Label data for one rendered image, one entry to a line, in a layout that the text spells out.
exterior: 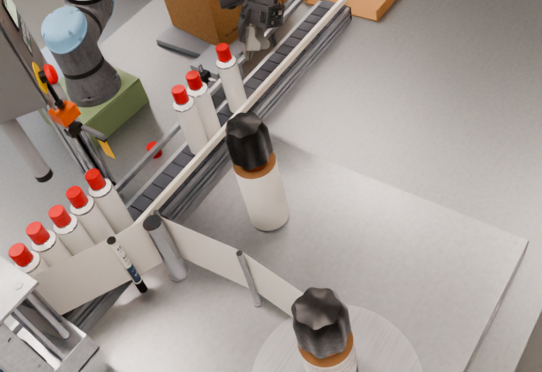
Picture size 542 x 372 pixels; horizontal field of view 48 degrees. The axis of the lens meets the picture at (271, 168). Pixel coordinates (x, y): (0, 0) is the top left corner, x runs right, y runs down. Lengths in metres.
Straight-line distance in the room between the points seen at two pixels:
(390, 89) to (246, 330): 0.78
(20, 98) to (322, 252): 0.66
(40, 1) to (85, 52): 2.63
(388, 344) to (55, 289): 0.64
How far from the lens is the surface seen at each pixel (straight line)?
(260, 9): 1.51
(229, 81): 1.52
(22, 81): 1.14
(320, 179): 1.41
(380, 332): 1.19
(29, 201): 1.71
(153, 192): 1.49
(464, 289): 1.25
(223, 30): 1.84
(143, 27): 2.11
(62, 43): 1.63
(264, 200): 1.25
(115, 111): 1.74
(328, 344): 0.92
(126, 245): 1.24
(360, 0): 1.99
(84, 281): 1.28
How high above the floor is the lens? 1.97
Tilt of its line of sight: 48 degrees down
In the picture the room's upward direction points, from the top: 15 degrees counter-clockwise
